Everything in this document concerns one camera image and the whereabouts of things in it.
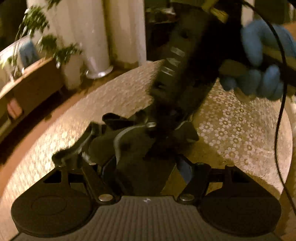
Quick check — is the wooden cabinet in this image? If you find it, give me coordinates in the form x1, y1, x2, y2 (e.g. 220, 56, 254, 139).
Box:
0, 42, 65, 142

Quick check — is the floral lace tablecloth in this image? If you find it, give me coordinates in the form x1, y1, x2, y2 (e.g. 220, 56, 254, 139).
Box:
0, 61, 293, 241

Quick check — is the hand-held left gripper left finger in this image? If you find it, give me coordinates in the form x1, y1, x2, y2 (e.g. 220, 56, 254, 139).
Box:
44, 160, 118, 205

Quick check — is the pink container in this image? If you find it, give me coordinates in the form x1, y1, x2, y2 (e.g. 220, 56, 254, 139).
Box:
7, 98, 23, 120

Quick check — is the small white plant pot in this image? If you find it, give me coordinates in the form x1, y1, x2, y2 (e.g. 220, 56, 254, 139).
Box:
59, 50, 87, 91

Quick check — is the person's right hand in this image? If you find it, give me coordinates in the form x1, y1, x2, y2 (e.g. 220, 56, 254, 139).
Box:
218, 20, 296, 101

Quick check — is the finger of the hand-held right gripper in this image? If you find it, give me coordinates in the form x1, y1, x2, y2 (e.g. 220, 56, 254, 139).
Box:
174, 120, 200, 144
102, 112, 153, 130

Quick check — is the black cable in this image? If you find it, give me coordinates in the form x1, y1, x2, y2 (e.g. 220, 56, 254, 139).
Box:
242, 0, 296, 209

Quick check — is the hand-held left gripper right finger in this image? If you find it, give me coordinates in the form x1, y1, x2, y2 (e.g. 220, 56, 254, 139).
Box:
176, 155, 246, 205

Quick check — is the green potted plant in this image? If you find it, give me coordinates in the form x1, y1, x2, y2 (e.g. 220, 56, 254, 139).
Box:
0, 0, 82, 77

